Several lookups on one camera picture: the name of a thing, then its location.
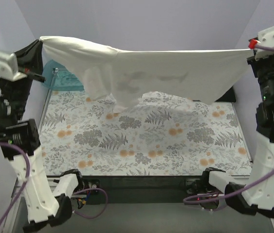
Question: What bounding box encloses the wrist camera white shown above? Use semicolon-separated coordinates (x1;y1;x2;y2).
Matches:
0;51;27;82
248;26;274;54

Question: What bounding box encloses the folded black t shirt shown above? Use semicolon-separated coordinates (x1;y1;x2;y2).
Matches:
216;87;237;103

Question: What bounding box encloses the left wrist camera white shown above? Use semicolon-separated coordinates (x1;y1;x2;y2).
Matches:
0;51;27;82

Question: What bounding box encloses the teal plastic basket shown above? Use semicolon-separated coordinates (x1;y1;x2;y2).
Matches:
42;60;84;91

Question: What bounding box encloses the floral table mat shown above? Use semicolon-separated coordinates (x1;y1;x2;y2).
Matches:
40;91;251;176

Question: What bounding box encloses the aluminium frame rail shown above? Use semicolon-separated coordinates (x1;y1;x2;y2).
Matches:
42;194;274;233

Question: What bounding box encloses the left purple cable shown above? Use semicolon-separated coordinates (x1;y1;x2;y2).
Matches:
0;142;109;233

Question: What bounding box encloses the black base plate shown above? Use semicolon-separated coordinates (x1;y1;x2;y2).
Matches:
81;175;216;204

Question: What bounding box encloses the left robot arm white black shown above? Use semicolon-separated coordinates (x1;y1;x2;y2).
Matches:
0;40;85;233

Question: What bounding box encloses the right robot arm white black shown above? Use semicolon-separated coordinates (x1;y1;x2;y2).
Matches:
201;52;274;218

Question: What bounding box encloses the white t shirt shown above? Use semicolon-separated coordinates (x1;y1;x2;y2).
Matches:
40;36;253;113

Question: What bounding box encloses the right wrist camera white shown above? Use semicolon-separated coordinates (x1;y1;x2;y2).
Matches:
248;26;274;54

